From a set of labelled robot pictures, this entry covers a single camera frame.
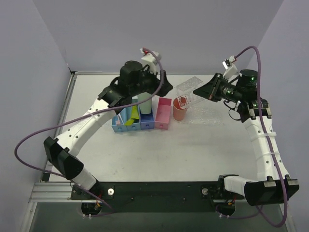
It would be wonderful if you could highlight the clear plastic toothbrush case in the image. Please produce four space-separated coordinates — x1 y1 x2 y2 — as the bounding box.
175 76 204 109

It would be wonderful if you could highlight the orange plastic cup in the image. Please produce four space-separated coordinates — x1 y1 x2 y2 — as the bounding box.
173 97 188 121

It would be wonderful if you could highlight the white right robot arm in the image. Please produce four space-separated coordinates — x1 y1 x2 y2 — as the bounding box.
193 69 299 206

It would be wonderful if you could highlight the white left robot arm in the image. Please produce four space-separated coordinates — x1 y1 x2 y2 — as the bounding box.
43 61 173 199

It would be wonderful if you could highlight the clear textured oval tray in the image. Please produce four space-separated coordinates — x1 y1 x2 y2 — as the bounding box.
180 100 223 126

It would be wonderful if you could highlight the yellow green toothpaste tube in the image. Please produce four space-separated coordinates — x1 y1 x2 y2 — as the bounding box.
125 105 140 126

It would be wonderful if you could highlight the white pink toothbrush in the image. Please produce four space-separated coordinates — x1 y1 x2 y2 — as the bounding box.
115 114 124 125

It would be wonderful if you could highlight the pink drawer box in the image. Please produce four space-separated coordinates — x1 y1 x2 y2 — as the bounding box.
154 97 172 130

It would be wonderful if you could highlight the green plastic cup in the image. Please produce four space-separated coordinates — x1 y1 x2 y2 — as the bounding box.
138 92 152 115

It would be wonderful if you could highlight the purple drawer box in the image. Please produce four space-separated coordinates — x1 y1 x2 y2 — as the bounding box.
140 111 155 130

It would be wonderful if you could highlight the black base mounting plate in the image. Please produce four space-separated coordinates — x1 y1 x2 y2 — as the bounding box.
70 181 246 213

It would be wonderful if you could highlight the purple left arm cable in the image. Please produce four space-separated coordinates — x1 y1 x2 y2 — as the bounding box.
14 49 168 217

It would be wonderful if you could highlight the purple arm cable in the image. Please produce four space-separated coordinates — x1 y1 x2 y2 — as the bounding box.
14 49 168 217
216 45 289 228

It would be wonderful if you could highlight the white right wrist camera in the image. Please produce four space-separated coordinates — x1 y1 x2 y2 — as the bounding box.
222 56 238 81

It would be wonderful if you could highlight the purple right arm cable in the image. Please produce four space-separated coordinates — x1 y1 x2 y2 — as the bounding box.
216 45 289 228

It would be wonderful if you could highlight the aluminium frame rail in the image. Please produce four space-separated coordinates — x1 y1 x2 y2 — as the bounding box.
29 181 244 203

